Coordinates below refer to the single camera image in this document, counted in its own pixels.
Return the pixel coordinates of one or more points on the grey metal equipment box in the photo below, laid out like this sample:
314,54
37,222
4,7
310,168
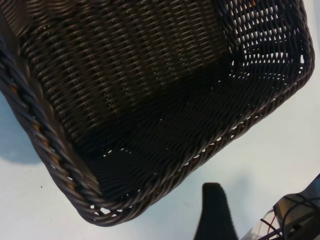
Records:
303,217

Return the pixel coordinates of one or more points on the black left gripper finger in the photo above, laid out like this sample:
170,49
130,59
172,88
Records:
216,217

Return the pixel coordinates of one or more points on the dark brown wicker basket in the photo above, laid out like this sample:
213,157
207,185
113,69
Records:
137,87

